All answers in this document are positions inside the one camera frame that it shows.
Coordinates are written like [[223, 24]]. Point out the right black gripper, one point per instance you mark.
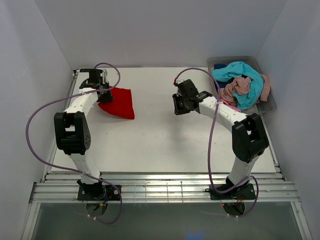
[[177, 110]]

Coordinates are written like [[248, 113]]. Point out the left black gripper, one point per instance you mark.
[[109, 98]]

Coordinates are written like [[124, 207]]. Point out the red t shirt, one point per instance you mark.
[[122, 104]]

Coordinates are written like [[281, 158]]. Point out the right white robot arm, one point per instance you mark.
[[248, 135]]

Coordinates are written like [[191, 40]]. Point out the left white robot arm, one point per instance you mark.
[[72, 132]]

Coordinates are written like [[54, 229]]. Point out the pink t shirt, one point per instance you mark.
[[230, 105]]

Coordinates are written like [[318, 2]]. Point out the blue label sticker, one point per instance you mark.
[[85, 70]]

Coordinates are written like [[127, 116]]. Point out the dark blue t shirt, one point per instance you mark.
[[222, 84]]

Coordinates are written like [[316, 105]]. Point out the beige t shirt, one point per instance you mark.
[[240, 92]]

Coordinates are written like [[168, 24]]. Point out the clear plastic bin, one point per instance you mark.
[[261, 108]]

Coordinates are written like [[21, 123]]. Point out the turquoise t shirt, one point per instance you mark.
[[239, 68]]

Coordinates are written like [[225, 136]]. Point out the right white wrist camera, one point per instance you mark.
[[179, 84]]

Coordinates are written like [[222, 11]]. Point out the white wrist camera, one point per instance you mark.
[[104, 76], [179, 84]]

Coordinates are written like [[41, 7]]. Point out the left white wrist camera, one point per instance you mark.
[[104, 76]]

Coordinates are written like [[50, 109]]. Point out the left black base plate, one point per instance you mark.
[[108, 192]]

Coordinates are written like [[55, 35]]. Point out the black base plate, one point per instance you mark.
[[108, 192], [243, 192]]

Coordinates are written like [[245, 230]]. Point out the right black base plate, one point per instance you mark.
[[243, 192]]

